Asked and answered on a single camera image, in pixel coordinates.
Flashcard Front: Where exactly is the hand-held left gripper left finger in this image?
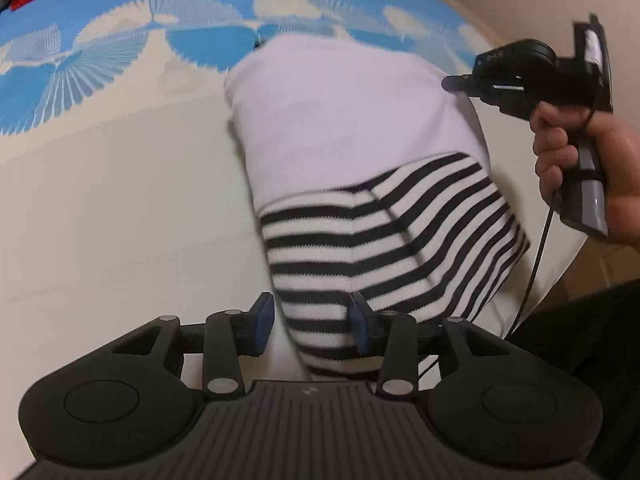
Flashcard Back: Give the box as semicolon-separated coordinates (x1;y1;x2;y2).
112;292;276;401

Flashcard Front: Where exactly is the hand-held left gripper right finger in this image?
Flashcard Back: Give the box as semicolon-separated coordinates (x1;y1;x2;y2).
349;290;482;401

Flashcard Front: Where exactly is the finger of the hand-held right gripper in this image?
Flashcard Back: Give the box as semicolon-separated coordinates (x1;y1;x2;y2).
442;73;526;99

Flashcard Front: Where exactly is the black white striped shirt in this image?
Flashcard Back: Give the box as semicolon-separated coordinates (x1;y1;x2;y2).
224;35;532;384

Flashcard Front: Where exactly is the person's right hand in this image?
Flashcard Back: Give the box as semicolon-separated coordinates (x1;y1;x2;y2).
530;102;640;247

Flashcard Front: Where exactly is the blue white printed blanket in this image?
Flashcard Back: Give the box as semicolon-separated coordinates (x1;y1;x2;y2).
0;0;603;480

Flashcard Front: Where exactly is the thin black cable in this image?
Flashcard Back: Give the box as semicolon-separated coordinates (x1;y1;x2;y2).
502;189;565;344

